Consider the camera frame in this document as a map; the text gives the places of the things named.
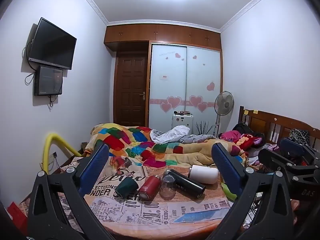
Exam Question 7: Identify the white thermos cup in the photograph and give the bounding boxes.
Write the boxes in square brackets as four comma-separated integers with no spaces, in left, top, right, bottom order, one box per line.
[188,164,220,185]

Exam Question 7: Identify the red thermos bottle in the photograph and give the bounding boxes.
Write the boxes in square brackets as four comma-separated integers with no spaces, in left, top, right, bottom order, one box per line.
[138,175,160,200]

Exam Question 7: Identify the grey white cloth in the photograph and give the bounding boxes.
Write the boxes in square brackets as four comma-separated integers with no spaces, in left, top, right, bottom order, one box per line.
[150,125,218,144]

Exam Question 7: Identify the dark twig plant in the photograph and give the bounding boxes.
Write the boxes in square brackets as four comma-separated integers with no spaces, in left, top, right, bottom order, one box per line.
[195,121,215,136]

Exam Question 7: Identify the brown wooden headboard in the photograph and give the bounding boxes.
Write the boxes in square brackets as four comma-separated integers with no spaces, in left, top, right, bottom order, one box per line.
[238,106,320,152]

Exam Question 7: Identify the dark green cup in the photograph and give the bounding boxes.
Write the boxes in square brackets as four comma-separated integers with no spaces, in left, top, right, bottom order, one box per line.
[114,178,139,198]

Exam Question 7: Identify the black wall television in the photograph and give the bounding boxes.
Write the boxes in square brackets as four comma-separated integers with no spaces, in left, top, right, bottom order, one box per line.
[28,17,77,70]

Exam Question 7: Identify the colourful patchwork blanket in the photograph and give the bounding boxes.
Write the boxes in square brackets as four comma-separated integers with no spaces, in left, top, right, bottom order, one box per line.
[84,123,248,167]

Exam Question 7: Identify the standing pedestal fan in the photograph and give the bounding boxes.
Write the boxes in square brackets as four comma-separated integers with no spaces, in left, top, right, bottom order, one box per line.
[213,91,235,137]

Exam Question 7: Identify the black dotted bag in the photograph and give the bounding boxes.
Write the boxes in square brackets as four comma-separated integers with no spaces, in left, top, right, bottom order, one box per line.
[287,128,310,140]

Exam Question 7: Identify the frosted wardrobe with pink hearts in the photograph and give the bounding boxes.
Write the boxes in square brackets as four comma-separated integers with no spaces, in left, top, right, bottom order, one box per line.
[149,41,223,136]

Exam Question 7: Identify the small white appliance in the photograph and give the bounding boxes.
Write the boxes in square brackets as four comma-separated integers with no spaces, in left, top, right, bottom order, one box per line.
[172,112,194,135]

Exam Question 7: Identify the black thermos bottle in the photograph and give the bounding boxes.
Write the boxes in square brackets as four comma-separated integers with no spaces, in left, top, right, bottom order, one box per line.
[163,169,207,199]

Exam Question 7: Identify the newspaper print bed sheet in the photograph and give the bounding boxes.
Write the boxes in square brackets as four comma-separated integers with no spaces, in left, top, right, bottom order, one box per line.
[20,152,250,233]

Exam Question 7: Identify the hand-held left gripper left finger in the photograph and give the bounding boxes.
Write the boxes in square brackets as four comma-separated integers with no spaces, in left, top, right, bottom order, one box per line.
[27,144,118,240]

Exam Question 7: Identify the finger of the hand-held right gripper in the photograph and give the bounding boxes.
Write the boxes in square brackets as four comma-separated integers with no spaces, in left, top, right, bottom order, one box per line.
[279,138,320,167]
[258,149,297,178]

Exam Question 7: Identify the yellow bent pipe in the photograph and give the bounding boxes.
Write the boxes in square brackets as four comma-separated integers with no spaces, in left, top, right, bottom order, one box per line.
[44,133,82,175]

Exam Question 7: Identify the small black wall monitor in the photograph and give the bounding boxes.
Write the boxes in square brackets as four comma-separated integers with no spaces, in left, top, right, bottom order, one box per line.
[34,66,63,96]

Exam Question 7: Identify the clear glass cup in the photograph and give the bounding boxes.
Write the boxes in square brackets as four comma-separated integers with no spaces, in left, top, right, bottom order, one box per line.
[159,175,176,201]

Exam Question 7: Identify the brown wooden door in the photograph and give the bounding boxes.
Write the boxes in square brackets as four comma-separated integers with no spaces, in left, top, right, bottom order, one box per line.
[114,51,148,128]

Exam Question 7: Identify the pink clothing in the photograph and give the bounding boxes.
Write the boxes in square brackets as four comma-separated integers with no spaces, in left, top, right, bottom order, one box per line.
[219,130,242,142]

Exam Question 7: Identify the black wall cable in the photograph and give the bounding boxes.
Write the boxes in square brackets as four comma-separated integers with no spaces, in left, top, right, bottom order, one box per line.
[22,39,37,85]

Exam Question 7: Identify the light green plastic object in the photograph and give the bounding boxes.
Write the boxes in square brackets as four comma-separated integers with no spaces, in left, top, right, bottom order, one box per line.
[221,182,238,202]

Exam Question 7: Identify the red plush toy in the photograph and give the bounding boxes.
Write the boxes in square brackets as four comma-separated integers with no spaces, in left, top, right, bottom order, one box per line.
[236,133,265,152]

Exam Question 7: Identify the red box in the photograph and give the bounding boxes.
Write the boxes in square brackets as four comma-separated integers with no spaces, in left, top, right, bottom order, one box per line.
[6,201,28,231]

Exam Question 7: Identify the brown wooden overhead cabinets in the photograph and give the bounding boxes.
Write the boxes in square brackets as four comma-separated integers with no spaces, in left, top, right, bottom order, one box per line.
[104,24,222,52]

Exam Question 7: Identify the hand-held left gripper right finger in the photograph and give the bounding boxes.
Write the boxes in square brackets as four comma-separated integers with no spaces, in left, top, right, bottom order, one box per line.
[205,142,297,240]

